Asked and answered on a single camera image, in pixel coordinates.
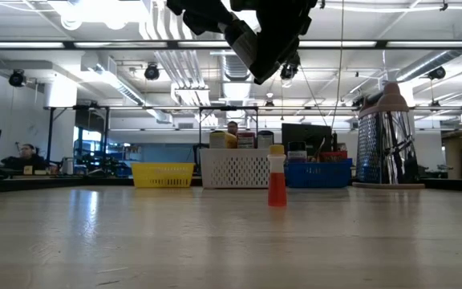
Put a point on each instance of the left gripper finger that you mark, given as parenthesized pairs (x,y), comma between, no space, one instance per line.
(209,20)

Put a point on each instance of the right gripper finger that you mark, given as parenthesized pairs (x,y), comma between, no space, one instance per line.
(277,60)

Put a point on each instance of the blue purple carton box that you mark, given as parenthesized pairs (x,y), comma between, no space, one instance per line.
(266,139)

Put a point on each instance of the magenta pink carton box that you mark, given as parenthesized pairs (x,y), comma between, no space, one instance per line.
(245,141)

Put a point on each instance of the yellow box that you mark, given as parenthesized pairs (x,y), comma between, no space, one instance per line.
(222,140)

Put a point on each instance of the orange dropper bottle yellow cap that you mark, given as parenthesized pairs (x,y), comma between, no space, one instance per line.
(277,188)

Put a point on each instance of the black ceiling spotlight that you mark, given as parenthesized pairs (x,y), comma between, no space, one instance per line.
(152,72)
(16,78)
(289,72)
(437,73)

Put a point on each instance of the black monitor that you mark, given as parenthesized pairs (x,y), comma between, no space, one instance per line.
(307,134)

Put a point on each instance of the person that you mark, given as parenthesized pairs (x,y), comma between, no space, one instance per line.
(233,127)
(26,156)

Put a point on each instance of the white plastic basket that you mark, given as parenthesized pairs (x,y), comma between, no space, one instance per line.
(235,168)

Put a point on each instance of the blue plastic basket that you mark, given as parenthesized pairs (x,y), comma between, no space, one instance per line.
(319,174)

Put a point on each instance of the yellow plastic basket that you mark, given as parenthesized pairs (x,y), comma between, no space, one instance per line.
(163,175)

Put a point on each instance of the black background table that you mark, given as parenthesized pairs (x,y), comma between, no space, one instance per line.
(455,185)
(54,184)

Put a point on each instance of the white ventilation duct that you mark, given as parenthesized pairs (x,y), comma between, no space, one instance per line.
(110,80)

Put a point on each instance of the black background rig frame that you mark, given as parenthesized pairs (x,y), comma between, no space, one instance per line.
(50,136)
(200,136)

